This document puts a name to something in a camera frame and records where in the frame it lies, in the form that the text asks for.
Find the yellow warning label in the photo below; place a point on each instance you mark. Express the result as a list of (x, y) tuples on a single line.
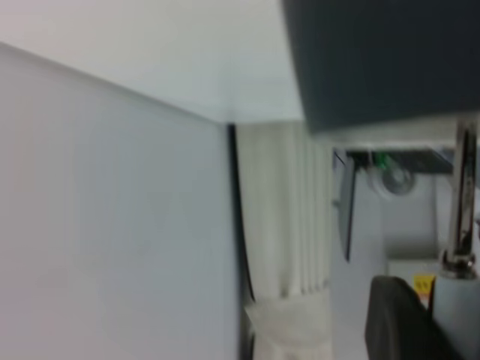
[(423, 285)]

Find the round grey fixture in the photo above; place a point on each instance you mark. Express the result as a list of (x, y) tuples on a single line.
[(397, 182)]

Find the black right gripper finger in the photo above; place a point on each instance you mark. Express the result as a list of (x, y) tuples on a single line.
[(397, 326)]

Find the white pleated curtain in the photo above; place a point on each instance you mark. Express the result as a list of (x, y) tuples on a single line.
[(285, 210)]

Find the dark flat screen panel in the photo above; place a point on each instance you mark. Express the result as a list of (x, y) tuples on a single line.
[(347, 210)]

